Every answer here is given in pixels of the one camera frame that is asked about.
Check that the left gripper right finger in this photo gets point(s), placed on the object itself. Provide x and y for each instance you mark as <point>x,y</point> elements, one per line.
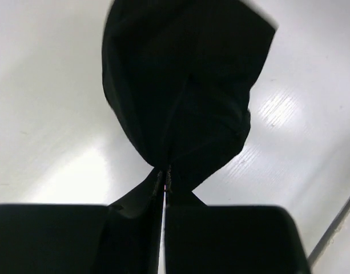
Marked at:
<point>228,239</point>

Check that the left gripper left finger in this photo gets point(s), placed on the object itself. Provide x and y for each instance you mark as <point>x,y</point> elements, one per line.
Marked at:
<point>122,237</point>

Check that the black skirt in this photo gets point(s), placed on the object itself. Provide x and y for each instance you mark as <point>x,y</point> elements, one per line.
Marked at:
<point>178,76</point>

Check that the aluminium table edge rail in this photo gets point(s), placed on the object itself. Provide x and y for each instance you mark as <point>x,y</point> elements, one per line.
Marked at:
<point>328,235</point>

